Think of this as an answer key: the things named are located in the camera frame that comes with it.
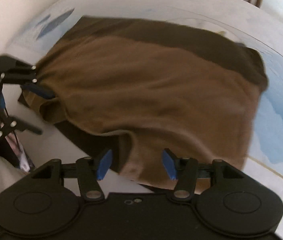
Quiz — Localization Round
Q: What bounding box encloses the blue patterned table mat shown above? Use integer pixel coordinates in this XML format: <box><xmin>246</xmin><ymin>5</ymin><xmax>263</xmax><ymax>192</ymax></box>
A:
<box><xmin>13</xmin><ymin>4</ymin><xmax>283</xmax><ymax>188</ymax></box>

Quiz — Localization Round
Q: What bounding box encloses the brown colour-block sweater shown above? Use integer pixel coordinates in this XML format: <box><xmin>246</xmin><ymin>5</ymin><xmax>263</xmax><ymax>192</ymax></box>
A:
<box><xmin>17</xmin><ymin>16</ymin><xmax>269</xmax><ymax>194</ymax></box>

